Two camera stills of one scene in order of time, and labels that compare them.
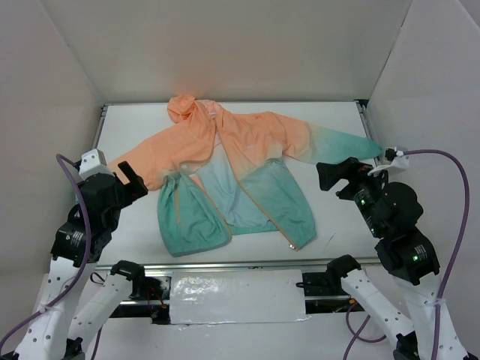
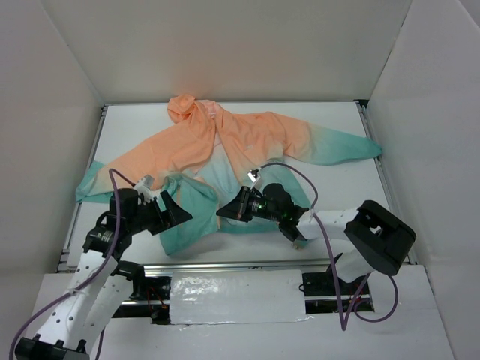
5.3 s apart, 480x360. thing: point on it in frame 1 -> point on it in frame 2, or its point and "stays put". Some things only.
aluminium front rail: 235,265 stays put
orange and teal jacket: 221,173 stays put
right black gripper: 347,178 -> 243,204
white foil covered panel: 221,296 stays put
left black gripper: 122,186 -> 165,211
